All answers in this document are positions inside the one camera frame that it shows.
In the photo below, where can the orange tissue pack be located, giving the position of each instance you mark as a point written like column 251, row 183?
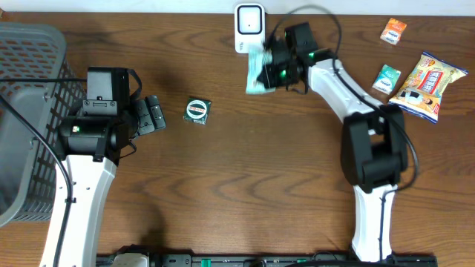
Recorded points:
column 393, row 31

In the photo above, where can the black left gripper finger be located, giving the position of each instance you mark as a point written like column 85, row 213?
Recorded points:
column 146, row 125
column 156, row 112

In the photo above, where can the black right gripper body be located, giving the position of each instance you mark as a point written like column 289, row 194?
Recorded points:
column 277, row 73

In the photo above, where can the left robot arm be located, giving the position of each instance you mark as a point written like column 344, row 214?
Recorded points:
column 88, row 145

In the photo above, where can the grey plastic basket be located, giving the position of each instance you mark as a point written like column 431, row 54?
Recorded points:
column 37, row 81

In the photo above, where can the teal wet wipes pack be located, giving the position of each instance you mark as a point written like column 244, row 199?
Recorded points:
column 257, row 59

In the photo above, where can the teal tissue pack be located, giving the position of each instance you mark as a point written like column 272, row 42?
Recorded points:
column 386, row 79

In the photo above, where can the large yellow snack bag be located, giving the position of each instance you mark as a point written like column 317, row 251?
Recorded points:
column 421, row 92

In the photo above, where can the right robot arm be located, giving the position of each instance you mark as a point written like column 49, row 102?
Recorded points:
column 374, row 144

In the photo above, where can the white barcode scanner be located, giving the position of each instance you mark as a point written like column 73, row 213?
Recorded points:
column 250, row 26

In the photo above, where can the green Zam-Buk box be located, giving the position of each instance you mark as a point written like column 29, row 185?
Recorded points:
column 197, row 110

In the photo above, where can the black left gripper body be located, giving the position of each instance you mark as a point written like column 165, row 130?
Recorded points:
column 129, row 113

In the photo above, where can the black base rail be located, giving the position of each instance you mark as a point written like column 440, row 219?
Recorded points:
column 325, row 259

